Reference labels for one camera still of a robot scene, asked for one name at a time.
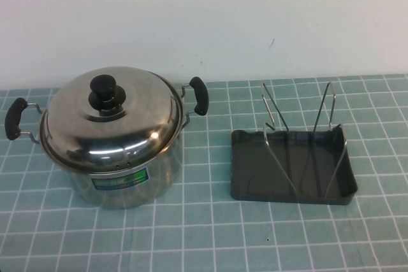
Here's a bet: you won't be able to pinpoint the stainless steel lid black knob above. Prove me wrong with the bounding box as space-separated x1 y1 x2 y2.
38 65 186 166

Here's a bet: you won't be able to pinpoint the black plastic drip tray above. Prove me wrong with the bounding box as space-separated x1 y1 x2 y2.
229 125 359 207

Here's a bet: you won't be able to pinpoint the green white grid tablecloth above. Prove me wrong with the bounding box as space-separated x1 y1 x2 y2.
0 73 408 272

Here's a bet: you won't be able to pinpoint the stainless steel pot black handles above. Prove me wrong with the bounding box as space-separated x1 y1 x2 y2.
4 76 210 211

